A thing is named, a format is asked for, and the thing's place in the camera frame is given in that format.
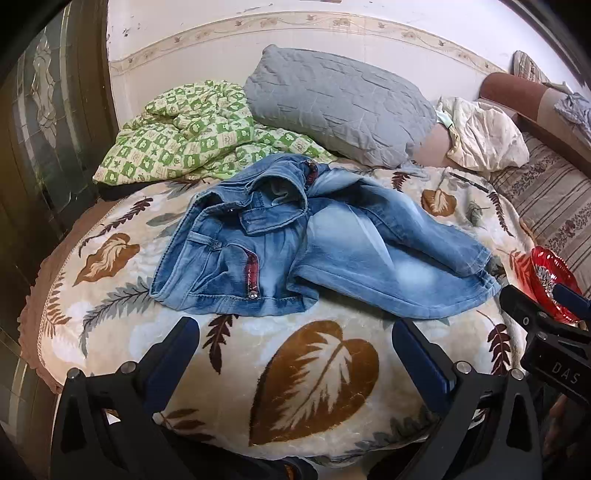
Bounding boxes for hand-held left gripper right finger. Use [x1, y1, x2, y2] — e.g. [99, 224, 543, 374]
[392, 318, 543, 480]

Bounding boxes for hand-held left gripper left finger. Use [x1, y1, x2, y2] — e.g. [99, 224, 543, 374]
[51, 316, 201, 480]

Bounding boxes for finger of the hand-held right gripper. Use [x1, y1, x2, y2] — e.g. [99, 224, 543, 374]
[499, 285, 556, 334]
[553, 283, 590, 325]

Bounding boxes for blue denim pants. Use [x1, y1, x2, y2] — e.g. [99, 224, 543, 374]
[148, 154, 503, 320]

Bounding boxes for red glass bowl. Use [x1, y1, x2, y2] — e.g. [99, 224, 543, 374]
[530, 246, 583, 324]

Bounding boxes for leaf-printed blanket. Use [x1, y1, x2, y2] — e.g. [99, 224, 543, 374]
[18, 164, 539, 462]

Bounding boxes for striped floral sofa cover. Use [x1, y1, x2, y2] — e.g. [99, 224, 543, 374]
[489, 131, 591, 296]

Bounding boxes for cream crumpled cloth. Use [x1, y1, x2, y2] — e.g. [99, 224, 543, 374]
[436, 96, 531, 172]

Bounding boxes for grey crumpled cloth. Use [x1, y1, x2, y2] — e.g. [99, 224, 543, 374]
[553, 82, 591, 139]

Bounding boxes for brown bolster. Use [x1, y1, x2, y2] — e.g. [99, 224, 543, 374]
[478, 71, 591, 153]

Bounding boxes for green checkered quilt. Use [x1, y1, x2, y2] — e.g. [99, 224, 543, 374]
[92, 80, 338, 185]

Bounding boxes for striped patterned cushion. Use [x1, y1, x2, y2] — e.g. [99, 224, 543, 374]
[512, 50, 552, 85]

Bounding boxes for wooden wardrobe with glass door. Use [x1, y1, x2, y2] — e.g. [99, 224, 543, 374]
[0, 0, 118, 462]

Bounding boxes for grey pillow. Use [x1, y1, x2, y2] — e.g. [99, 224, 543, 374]
[242, 45, 458, 169]

